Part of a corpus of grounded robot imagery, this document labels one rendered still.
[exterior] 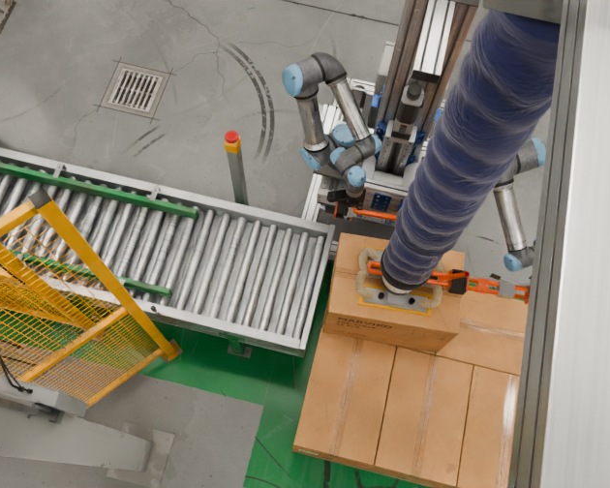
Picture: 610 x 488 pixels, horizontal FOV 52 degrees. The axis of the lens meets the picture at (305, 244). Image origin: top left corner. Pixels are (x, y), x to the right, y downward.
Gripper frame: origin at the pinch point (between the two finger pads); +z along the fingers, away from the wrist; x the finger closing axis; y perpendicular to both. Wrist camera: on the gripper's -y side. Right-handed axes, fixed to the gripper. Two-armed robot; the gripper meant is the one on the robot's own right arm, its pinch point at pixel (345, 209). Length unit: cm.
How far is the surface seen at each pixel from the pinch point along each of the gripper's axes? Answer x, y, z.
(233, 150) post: 27, -60, 11
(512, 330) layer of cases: -27, 97, 55
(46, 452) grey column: -126, -83, -47
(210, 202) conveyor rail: 13, -73, 48
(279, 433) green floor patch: -94, -15, 109
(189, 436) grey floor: -104, -65, 108
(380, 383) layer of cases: -67, 32, 54
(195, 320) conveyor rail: -53, -66, 48
